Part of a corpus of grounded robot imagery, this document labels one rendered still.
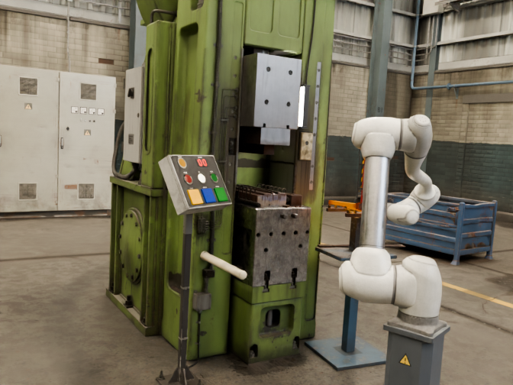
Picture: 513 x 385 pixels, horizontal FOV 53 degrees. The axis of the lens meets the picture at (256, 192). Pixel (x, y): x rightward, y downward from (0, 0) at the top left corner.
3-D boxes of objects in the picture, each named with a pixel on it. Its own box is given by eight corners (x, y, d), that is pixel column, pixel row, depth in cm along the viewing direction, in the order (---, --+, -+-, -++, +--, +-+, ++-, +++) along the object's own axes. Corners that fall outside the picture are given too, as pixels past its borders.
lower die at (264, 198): (285, 206, 302) (286, 192, 301) (256, 207, 292) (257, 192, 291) (249, 197, 338) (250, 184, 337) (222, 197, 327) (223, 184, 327)
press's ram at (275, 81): (309, 130, 305) (314, 61, 301) (253, 126, 285) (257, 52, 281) (270, 129, 340) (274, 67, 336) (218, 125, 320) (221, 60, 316)
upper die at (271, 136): (289, 145, 299) (290, 129, 298) (259, 143, 288) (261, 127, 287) (252, 143, 334) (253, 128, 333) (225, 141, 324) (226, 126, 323)
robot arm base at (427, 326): (451, 323, 209) (452, 309, 208) (431, 337, 192) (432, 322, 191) (408, 312, 220) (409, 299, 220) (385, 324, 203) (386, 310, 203)
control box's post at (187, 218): (185, 383, 270) (195, 179, 259) (179, 385, 268) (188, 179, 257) (182, 380, 273) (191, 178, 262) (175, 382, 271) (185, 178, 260)
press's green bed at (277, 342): (301, 355, 314) (305, 280, 309) (248, 367, 295) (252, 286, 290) (253, 325, 361) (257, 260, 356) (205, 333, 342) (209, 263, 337)
